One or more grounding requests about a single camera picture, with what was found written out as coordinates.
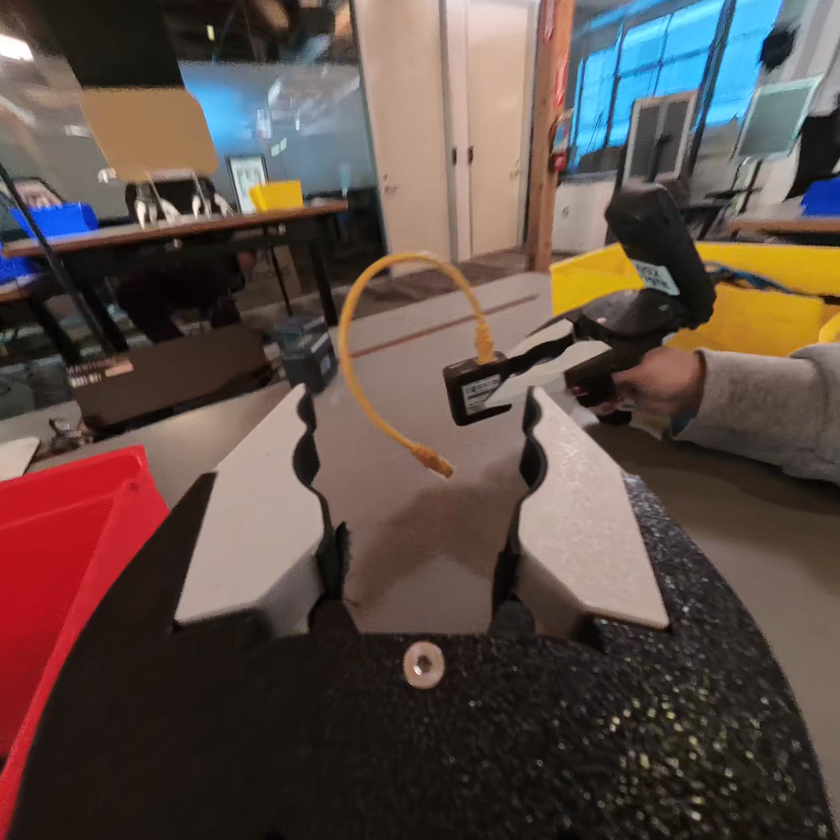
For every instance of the small yellow bin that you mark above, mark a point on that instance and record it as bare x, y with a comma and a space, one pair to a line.
277, 195

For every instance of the white framed dark screen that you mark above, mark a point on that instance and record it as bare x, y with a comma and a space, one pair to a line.
659, 138

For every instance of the dark teal battery box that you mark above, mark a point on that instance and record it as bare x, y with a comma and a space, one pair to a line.
308, 358

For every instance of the black round lamp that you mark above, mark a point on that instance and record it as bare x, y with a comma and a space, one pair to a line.
779, 46

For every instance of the brown cardboard sheet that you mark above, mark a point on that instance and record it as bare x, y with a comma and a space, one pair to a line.
151, 134

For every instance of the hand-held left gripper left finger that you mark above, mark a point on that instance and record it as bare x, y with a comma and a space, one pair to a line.
256, 512

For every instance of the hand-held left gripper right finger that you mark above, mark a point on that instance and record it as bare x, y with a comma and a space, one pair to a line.
584, 525

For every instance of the wooden pillar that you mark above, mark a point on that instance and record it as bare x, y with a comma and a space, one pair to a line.
550, 131

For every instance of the person's right forearm grey sleeve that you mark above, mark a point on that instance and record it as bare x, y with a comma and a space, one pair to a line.
761, 413

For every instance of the white double doors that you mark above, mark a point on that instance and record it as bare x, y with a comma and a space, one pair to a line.
453, 131

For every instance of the person's right hand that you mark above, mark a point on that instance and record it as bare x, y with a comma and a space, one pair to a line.
663, 380

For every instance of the large yellow plastic bin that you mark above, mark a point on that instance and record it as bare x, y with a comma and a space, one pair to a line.
741, 321

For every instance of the blue plastic bin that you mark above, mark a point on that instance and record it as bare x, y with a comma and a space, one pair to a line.
56, 220

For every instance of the red plastic bin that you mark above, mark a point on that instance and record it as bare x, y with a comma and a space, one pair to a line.
59, 558

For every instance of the black adapter box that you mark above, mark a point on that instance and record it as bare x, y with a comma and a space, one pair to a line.
469, 390

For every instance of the white framed pale screen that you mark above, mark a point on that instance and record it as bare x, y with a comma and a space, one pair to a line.
778, 118

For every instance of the wooden office table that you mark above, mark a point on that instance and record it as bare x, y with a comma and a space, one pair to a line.
164, 229

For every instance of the framed picture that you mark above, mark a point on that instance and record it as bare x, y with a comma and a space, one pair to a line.
247, 180

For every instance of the black flat case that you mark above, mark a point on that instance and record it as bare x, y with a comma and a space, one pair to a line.
170, 380

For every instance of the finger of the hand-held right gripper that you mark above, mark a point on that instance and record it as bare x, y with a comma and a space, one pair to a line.
544, 377
541, 344

